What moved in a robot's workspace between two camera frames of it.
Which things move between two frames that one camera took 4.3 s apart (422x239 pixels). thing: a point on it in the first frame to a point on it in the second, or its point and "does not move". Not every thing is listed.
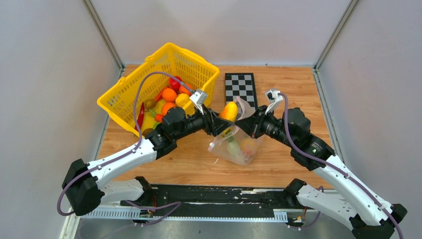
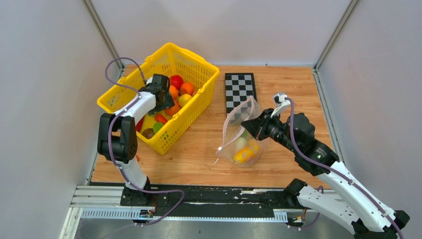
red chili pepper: x=140 y=118 does not move
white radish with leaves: x=234 y=151 to x=241 y=142
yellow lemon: x=181 y=99 does not move
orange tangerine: x=183 y=90 does not move
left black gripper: x=213 y=124 to x=169 y=103
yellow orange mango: x=229 y=112 to x=246 y=154
